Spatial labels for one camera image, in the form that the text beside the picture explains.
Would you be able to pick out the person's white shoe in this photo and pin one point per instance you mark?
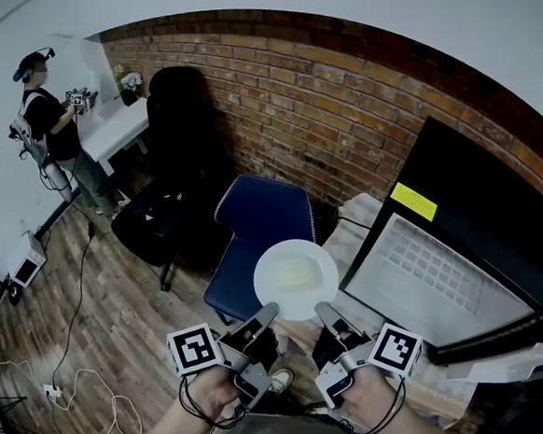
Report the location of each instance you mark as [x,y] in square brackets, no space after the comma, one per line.
[282,380]

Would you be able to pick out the table with beige cloth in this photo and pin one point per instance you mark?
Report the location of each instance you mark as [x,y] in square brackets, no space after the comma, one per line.
[347,224]

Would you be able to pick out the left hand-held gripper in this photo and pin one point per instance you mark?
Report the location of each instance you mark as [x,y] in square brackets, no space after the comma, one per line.
[195,348]

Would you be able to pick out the white plate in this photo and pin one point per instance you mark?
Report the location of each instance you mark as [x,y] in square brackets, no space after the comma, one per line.
[268,296]

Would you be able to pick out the black mini fridge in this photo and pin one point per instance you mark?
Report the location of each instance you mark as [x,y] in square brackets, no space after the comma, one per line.
[476,204]

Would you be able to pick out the white power strip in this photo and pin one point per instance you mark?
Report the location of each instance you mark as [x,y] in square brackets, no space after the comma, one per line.
[52,391]

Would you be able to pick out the person's right forearm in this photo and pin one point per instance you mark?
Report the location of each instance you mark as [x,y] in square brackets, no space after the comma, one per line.
[375,400]

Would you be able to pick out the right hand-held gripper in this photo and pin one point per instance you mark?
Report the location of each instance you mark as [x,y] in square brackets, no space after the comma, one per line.
[394,349]

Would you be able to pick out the blue padded chair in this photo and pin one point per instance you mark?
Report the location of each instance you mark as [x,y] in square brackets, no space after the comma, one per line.
[257,212]

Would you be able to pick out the white desk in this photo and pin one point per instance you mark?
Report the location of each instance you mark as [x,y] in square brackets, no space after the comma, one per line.
[115,130]

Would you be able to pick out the black office chair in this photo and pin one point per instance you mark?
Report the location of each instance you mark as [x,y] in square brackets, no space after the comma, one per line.
[177,148]

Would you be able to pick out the person's left forearm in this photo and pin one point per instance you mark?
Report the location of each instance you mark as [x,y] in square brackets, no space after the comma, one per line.
[176,429]

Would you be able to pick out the black tripod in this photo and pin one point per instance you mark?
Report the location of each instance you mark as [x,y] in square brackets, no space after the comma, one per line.
[6,410]

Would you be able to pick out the potted white flowers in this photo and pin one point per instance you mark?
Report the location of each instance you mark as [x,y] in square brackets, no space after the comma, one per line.
[129,84]

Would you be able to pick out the small white box appliance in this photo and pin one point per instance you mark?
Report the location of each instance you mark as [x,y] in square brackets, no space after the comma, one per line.
[25,263]

